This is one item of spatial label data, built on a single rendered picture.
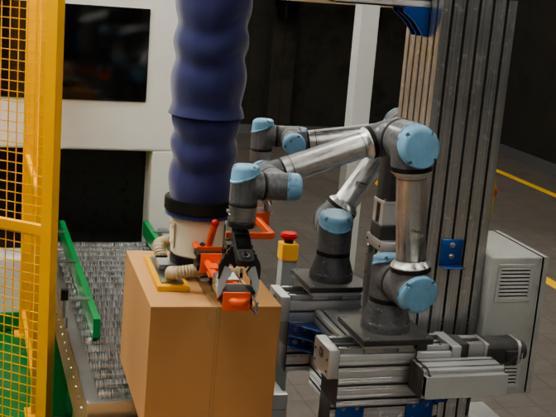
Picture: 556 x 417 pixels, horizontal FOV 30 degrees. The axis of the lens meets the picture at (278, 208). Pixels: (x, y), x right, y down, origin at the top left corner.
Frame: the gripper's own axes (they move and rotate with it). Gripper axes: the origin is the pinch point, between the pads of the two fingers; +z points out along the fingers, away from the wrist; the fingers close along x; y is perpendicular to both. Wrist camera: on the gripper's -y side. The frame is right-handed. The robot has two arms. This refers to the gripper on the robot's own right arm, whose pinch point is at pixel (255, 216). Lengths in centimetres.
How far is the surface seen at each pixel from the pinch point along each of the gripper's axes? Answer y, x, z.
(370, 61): -266, 133, -30
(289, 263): -35, 24, 29
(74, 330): -49, -59, 60
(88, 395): 15, -58, 60
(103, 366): -25, -50, 66
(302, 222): -463, 156, 127
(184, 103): 36, -33, -45
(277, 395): 22, 7, 59
